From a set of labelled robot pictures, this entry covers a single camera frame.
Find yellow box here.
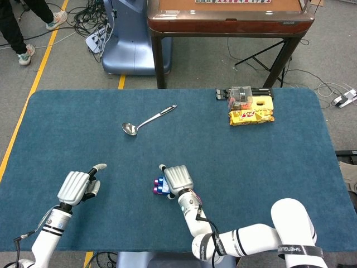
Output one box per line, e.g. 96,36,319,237
249,94,274,111

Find blue felt table cover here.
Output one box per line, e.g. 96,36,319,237
0,88,351,253

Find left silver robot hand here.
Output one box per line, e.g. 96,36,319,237
57,163,108,207

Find black flat device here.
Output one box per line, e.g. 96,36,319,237
215,87,274,101

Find purple building block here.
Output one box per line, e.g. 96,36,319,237
152,179,164,195

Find black and beige seat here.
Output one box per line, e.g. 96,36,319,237
335,150,357,193

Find black tripod stand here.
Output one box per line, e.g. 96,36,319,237
233,39,293,80

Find white foot pedal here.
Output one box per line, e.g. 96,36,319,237
331,88,357,108

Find floor cable bundle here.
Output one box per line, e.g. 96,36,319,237
65,0,112,64

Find yellow biscuit packet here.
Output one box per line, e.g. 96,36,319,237
228,109,276,127

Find blue-grey robot torso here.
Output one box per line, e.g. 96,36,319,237
115,251,238,268

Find steel ladle black handle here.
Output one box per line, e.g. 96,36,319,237
121,104,178,137

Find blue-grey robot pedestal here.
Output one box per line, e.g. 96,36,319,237
101,0,173,76

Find brown mahjong table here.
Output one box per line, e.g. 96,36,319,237
147,0,316,89

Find clear plastic box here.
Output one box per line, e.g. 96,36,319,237
227,86,253,111

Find blue and purple toy block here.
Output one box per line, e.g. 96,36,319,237
157,175,171,195

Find white power strip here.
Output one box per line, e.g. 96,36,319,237
85,27,108,54

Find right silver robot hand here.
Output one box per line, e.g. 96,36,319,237
158,164,195,199

